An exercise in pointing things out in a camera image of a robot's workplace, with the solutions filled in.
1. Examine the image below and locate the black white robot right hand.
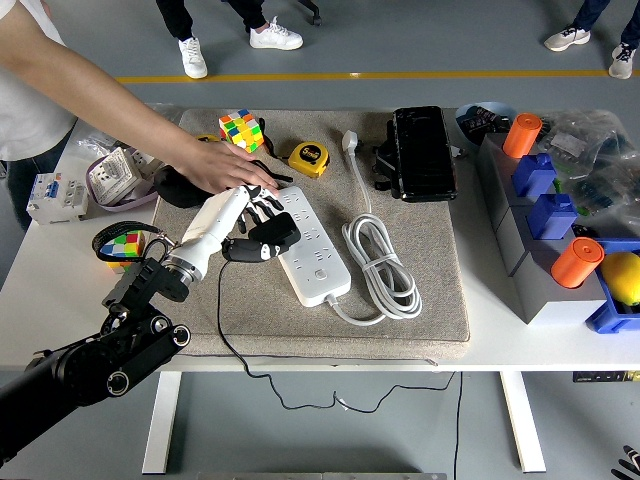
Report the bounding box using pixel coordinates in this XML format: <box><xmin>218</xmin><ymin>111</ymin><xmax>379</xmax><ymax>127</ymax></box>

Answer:
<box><xmin>610</xmin><ymin>444</ymin><xmax>640</xmax><ymax>480</ymax></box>

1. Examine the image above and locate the person's right hand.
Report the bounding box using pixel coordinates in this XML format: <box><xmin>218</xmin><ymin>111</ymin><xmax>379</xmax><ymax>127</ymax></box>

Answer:
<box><xmin>172</xmin><ymin>141</ymin><xmax>281</xmax><ymax>197</ymax></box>

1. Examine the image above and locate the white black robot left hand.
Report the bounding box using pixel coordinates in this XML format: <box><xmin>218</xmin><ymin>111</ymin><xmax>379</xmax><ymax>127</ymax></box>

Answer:
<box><xmin>174</xmin><ymin>183</ymin><xmax>285</xmax><ymax>282</ymax></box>

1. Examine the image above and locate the black plug adapter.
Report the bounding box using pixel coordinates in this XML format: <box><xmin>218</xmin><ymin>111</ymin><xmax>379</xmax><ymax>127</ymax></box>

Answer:
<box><xmin>248</xmin><ymin>212</ymin><xmax>302</xmax><ymax>256</ymax></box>

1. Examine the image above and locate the white power strip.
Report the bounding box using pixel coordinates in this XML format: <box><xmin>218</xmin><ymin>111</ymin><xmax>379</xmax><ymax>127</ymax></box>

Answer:
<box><xmin>264</xmin><ymin>186</ymin><xmax>353</xmax><ymax>308</ymax></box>

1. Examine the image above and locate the large colourful puzzle cube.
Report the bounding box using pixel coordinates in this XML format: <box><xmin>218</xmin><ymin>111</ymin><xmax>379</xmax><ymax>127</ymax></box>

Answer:
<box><xmin>218</xmin><ymin>108</ymin><xmax>265</xmax><ymax>152</ymax></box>

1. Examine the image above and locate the black cloth pouch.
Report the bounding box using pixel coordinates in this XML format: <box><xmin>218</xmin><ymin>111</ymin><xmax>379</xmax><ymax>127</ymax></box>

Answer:
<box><xmin>152</xmin><ymin>166</ymin><xmax>214</xmax><ymax>210</ymax></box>

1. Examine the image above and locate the yellow tape measure with label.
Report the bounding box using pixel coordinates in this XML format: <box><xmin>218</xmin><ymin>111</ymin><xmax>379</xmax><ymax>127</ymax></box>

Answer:
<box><xmin>258</xmin><ymin>117</ymin><xmax>330</xmax><ymax>180</ymax></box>

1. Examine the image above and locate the small colourful puzzle cube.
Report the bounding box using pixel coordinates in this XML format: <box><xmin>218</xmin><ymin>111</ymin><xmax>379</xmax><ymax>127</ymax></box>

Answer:
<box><xmin>102</xmin><ymin>229</ymin><xmax>147</xmax><ymax>274</ymax></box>

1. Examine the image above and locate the lavender tray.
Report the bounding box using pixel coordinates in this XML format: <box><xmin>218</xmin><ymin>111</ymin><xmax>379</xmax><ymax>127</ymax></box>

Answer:
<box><xmin>85</xmin><ymin>149</ymin><xmax>161</xmax><ymax>211</ymax></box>

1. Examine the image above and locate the yellow black label strip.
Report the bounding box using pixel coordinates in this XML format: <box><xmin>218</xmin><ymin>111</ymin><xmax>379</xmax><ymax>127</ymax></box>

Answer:
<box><xmin>572</xmin><ymin>370</ymin><xmax>640</xmax><ymax>384</ymax></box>

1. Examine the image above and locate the person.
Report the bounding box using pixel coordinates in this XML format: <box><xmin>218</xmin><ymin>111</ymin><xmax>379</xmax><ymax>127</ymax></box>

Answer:
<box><xmin>155</xmin><ymin>0</ymin><xmax>305</xmax><ymax>80</ymax></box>
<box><xmin>0</xmin><ymin>0</ymin><xmax>80</xmax><ymax>231</ymax></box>
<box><xmin>543</xmin><ymin>0</ymin><xmax>640</xmax><ymax>81</ymax></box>

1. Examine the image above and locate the white table leg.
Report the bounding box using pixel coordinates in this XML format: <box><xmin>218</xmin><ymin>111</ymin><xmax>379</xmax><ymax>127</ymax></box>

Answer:
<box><xmin>141</xmin><ymin>370</ymin><xmax>182</xmax><ymax>475</ymax></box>
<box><xmin>499</xmin><ymin>370</ymin><xmax>547</xmax><ymax>474</ymax></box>

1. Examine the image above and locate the clear plastic parts bag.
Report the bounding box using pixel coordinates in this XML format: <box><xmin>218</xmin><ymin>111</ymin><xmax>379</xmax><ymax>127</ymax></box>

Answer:
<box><xmin>559</xmin><ymin>149</ymin><xmax>640</xmax><ymax>234</ymax></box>
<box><xmin>74</xmin><ymin>102</ymin><xmax>181</xmax><ymax>159</ymax></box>
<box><xmin>537</xmin><ymin>108</ymin><xmax>632</xmax><ymax>174</ymax></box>

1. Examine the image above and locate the grey-brown mat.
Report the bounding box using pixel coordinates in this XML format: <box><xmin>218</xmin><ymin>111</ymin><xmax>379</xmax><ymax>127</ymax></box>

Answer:
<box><xmin>149</xmin><ymin>107</ymin><xmax>472</xmax><ymax>361</ymax></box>

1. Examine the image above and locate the blue bin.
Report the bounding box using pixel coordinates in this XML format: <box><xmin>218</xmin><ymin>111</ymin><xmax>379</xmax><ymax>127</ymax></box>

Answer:
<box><xmin>584</xmin><ymin>237</ymin><xmax>640</xmax><ymax>335</ymax></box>

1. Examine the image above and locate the white circuit breaker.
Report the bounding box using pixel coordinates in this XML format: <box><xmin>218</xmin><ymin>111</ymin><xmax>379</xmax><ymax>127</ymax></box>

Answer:
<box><xmin>25</xmin><ymin>171</ymin><xmax>90</xmax><ymax>225</ymax></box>

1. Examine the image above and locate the black chair base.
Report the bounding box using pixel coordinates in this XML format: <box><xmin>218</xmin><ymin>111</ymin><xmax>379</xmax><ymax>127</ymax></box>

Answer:
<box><xmin>294</xmin><ymin>0</ymin><xmax>322</xmax><ymax>27</ymax></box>

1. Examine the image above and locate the grey block holder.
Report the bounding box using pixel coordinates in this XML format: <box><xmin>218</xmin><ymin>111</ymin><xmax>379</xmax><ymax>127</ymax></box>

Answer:
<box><xmin>474</xmin><ymin>132</ymin><xmax>609</xmax><ymax>326</ymax></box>

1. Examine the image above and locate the yellow lemon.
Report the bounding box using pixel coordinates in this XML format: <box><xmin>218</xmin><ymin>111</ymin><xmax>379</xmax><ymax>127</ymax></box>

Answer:
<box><xmin>599</xmin><ymin>251</ymin><xmax>640</xmax><ymax>307</ymax></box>

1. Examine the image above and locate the glossy black case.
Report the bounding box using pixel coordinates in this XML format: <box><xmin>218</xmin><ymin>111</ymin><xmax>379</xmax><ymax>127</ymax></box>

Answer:
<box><xmin>391</xmin><ymin>104</ymin><xmax>459</xmax><ymax>204</ymax></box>

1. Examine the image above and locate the orange cylinder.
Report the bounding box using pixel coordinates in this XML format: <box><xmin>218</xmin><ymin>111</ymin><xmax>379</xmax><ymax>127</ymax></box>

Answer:
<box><xmin>550</xmin><ymin>236</ymin><xmax>606</xmax><ymax>290</ymax></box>
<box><xmin>502</xmin><ymin>112</ymin><xmax>544</xmax><ymax>159</ymax></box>

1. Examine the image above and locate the light blue bowl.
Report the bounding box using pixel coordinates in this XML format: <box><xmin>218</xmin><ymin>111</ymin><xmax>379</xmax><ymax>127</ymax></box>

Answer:
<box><xmin>454</xmin><ymin>101</ymin><xmax>517</xmax><ymax>151</ymax></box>

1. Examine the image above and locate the blue block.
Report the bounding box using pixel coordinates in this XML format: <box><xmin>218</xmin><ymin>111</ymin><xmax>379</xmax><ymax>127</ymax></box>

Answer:
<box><xmin>510</xmin><ymin>152</ymin><xmax>558</xmax><ymax>200</ymax></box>
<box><xmin>525</xmin><ymin>192</ymin><xmax>579</xmax><ymax>241</ymax></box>

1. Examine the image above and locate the black printed packet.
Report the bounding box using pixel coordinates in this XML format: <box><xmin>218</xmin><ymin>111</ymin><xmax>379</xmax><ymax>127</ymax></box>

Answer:
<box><xmin>462</xmin><ymin>105</ymin><xmax>514</xmax><ymax>136</ymax></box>

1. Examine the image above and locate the black strap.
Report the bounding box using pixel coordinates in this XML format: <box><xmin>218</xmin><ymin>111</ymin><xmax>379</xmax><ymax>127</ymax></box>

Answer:
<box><xmin>254</xmin><ymin>159</ymin><xmax>295</xmax><ymax>184</ymax></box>

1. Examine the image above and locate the thin black plug cord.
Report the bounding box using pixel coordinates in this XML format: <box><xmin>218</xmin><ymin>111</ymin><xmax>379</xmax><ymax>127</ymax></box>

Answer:
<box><xmin>216</xmin><ymin>257</ymin><xmax>454</xmax><ymax>414</ymax></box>

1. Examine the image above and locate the white power strip cable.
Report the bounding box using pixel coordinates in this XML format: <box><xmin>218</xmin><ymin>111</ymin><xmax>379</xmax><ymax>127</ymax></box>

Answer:
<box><xmin>327</xmin><ymin>129</ymin><xmax>424</xmax><ymax>327</ymax></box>

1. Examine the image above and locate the black hanging cable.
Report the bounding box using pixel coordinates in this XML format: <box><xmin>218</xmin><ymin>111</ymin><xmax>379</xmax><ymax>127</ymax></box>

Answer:
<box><xmin>452</xmin><ymin>372</ymin><xmax>464</xmax><ymax>480</ymax></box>

